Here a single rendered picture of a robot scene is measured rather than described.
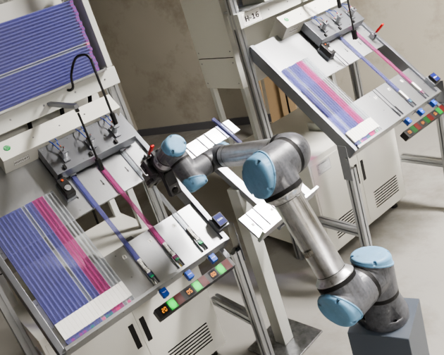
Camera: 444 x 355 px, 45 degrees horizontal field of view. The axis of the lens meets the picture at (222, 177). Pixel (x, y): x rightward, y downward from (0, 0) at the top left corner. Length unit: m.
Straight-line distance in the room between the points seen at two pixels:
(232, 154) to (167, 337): 0.96
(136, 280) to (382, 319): 0.80
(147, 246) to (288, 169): 0.71
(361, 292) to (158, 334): 1.07
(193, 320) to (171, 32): 3.71
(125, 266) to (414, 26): 3.46
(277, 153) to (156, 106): 4.65
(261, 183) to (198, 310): 1.12
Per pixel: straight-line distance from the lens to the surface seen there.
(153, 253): 1.93
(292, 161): 1.45
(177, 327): 2.38
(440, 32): 4.74
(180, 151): 1.73
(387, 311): 1.67
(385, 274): 1.60
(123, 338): 2.26
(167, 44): 5.67
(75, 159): 2.04
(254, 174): 1.42
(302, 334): 2.58
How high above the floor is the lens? 1.68
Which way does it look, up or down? 22 degrees down
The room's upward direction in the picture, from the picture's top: 18 degrees counter-clockwise
